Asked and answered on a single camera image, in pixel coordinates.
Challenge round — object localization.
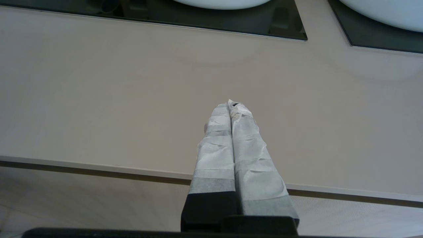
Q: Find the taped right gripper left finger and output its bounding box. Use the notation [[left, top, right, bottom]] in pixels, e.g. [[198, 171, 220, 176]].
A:
[[181, 102, 237, 232]]

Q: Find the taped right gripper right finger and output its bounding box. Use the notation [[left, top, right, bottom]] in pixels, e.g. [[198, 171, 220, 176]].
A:
[[228, 99, 300, 228]]

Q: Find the white pot with steel insert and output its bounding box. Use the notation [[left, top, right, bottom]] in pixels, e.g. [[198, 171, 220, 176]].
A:
[[172, 0, 272, 10], [340, 0, 423, 33]]

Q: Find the small black induction cooktop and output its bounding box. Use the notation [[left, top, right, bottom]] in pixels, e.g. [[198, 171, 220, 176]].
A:
[[328, 0, 423, 54]]

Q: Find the large black induction cooktop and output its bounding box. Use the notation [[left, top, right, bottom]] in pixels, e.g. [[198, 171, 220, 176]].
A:
[[0, 0, 308, 41]]

